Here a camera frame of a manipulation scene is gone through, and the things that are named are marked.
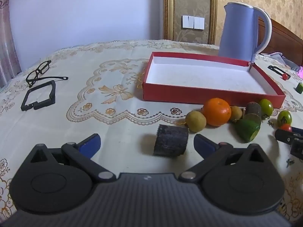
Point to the orange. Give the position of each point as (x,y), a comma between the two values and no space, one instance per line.
(217,111)

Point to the grey cloth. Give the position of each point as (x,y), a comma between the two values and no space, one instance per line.
(279,58)

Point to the small green cucumber piece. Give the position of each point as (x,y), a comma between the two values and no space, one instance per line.
(299,87)

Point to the red cherry tomato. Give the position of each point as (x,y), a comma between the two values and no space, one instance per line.
(285,76)
(286,128)

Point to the large green cucumber chunk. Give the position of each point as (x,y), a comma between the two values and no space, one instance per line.
(246,128)

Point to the wooden headboard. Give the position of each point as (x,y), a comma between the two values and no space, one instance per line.
(284,40)

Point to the green tomato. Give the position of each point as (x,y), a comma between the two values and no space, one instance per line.
(266,107)
(284,117)

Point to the black eyeglasses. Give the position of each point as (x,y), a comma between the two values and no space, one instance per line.
(59,77)

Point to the white wall switch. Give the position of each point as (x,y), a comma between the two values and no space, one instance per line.
(193,22)

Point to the black rectangular plastic frame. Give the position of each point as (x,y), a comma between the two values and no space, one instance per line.
(52,92)
(272,67)

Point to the brown kiwi fruit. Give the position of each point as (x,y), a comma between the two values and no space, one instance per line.
(236,113)
(195,121)

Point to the pink patterned curtain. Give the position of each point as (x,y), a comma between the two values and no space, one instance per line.
(7,40)

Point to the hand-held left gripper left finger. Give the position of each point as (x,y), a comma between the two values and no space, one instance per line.
(91,144)

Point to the gold wall frame moulding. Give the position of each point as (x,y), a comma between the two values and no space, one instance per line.
(168,11)

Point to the blue electric kettle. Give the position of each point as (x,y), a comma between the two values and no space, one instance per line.
(236,33)

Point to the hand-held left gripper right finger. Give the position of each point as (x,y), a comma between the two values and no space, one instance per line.
(203,145)

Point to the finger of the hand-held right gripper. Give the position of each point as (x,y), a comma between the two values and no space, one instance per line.
(284,136)
(298,130)

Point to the red shallow cardboard box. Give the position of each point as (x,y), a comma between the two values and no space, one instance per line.
(189,95)

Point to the pink item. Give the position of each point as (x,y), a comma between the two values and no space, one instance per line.
(301,72)

